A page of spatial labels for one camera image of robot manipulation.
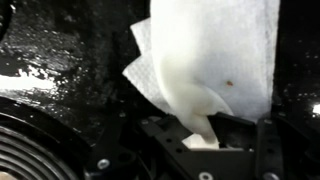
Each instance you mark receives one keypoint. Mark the black electric stove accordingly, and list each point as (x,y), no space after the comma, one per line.
(66,50)

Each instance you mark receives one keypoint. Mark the small black coil burner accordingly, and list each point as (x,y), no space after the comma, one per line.
(33,150)

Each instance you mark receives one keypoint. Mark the white paper napkin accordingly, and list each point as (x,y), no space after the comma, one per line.
(216,50)

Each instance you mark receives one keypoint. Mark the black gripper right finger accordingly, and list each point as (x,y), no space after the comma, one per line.
(273,150)

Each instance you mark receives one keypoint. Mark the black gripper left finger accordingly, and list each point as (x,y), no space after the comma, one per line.
(133,150)

